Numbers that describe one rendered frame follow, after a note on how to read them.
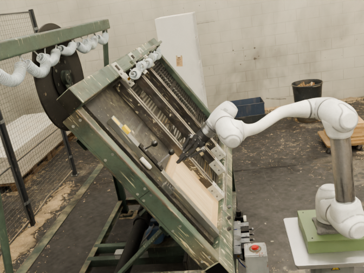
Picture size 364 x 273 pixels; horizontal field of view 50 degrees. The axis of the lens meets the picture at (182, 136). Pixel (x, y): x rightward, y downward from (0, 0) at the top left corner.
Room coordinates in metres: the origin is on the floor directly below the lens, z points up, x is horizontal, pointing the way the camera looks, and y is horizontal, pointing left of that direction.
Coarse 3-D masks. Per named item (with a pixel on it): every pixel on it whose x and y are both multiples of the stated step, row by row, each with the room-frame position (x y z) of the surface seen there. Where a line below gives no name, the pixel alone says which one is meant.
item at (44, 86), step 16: (48, 48) 2.82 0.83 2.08; (64, 64) 2.99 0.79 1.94; (80, 64) 3.30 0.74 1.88; (48, 80) 2.70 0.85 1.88; (64, 80) 2.87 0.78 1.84; (80, 80) 3.23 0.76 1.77; (48, 96) 2.64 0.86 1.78; (48, 112) 2.58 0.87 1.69; (64, 112) 2.81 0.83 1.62; (64, 128) 2.75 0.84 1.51
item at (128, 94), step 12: (120, 72) 2.52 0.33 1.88; (120, 84) 2.52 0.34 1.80; (132, 84) 2.53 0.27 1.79; (132, 96) 2.51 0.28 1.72; (132, 108) 2.51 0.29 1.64; (144, 108) 2.49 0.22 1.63; (144, 120) 2.50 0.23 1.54; (156, 120) 2.49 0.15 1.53; (156, 132) 2.49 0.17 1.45; (168, 132) 2.51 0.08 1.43; (168, 144) 2.47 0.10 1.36; (180, 144) 2.52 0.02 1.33; (192, 168) 2.45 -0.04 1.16; (204, 180) 2.44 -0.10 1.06; (216, 192) 2.43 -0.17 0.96
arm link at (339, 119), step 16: (320, 112) 1.87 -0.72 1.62; (336, 112) 1.75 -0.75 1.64; (352, 112) 1.73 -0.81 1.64; (336, 128) 1.74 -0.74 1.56; (352, 128) 1.72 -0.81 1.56; (336, 144) 1.79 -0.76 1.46; (336, 160) 1.80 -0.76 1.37; (352, 160) 1.80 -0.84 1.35; (336, 176) 1.80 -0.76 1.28; (352, 176) 1.78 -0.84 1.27; (336, 192) 1.81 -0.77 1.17; (352, 192) 1.78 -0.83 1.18; (336, 208) 1.79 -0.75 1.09; (352, 208) 1.75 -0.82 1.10; (336, 224) 1.78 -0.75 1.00; (352, 224) 1.71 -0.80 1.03
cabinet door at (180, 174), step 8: (176, 160) 2.39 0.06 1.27; (168, 168) 2.21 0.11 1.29; (176, 168) 2.30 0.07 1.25; (184, 168) 2.40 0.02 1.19; (176, 176) 2.22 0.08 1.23; (184, 176) 2.31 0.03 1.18; (192, 176) 2.41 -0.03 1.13; (184, 184) 2.22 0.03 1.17; (192, 184) 2.31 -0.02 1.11; (200, 184) 2.41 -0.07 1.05; (192, 192) 2.22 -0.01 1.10; (200, 192) 2.32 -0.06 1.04; (208, 192) 2.40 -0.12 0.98; (192, 200) 2.13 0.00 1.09; (200, 200) 2.22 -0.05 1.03; (208, 200) 2.31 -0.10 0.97; (216, 200) 2.41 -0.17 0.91; (200, 208) 2.14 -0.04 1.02; (208, 208) 2.23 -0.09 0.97; (216, 208) 2.31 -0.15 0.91; (208, 216) 2.14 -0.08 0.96; (216, 216) 2.22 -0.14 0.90; (216, 224) 2.13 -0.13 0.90
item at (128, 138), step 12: (108, 120) 2.09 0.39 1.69; (120, 132) 2.08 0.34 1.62; (132, 144) 2.07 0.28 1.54; (144, 156) 2.07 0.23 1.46; (156, 168) 2.06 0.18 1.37; (168, 180) 2.05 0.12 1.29; (180, 192) 2.04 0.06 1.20; (192, 204) 2.04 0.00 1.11; (204, 216) 2.04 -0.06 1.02; (216, 228) 2.04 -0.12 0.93
